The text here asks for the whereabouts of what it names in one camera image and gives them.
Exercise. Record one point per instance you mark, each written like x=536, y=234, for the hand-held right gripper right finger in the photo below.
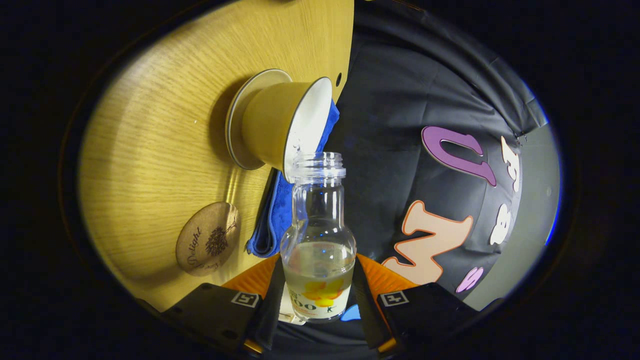
x=364, y=310

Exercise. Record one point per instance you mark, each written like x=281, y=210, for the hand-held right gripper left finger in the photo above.
x=274, y=305

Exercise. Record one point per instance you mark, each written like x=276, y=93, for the clear glass water bottle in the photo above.
x=318, y=270

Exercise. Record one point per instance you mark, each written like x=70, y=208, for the round wooden coaster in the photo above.
x=207, y=240

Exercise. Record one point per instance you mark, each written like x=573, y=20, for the yellow teacup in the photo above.
x=270, y=125

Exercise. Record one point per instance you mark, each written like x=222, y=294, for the blue towel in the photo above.
x=272, y=220

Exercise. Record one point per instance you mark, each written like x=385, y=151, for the yellow saucer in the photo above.
x=235, y=125

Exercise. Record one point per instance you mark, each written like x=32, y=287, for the black backdrop cloth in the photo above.
x=400, y=90

